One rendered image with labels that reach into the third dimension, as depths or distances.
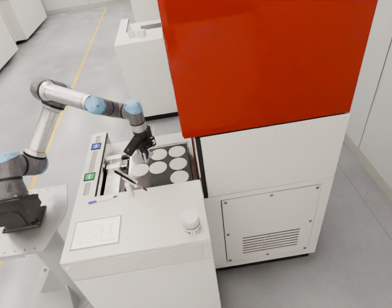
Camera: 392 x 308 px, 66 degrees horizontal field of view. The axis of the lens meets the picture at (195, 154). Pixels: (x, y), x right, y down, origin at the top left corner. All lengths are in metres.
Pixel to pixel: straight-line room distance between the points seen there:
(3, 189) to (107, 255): 0.65
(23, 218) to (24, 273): 1.08
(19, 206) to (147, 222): 0.66
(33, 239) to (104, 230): 0.47
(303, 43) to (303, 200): 0.91
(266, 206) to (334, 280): 0.81
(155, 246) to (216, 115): 0.60
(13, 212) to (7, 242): 0.17
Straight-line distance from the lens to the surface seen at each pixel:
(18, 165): 1.76
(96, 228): 1.44
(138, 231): 1.36
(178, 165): 1.69
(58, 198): 1.89
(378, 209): 2.79
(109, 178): 1.77
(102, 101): 1.37
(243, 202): 1.68
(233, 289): 2.23
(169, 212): 1.38
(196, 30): 1.11
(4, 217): 1.79
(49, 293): 2.58
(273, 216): 1.84
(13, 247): 1.80
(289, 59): 1.24
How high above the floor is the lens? 2.03
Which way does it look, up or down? 41 degrees down
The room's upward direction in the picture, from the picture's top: 9 degrees counter-clockwise
